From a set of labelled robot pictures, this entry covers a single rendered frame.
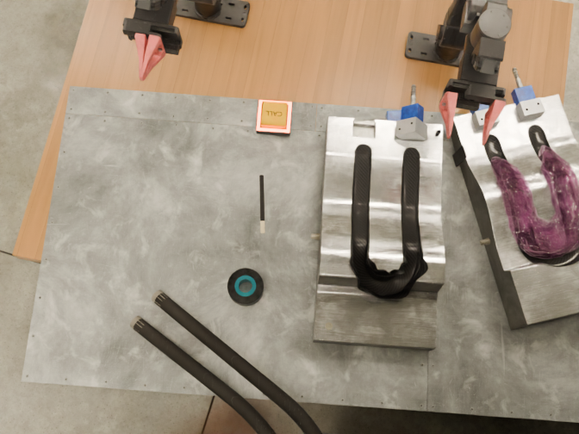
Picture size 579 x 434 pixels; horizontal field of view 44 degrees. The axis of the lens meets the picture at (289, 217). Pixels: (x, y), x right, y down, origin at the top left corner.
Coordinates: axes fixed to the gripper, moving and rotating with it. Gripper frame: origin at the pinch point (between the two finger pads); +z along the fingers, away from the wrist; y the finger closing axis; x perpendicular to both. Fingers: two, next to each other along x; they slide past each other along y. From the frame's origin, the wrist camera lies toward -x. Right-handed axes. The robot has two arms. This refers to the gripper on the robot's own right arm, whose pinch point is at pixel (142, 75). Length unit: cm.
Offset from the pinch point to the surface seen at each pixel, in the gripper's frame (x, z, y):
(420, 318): 33, 30, 62
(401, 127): 28, -10, 51
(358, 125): 33, -11, 42
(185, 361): 33, 48, 14
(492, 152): 35, -11, 73
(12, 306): 119, 41, -58
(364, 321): 33, 33, 50
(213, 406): 118, 60, 15
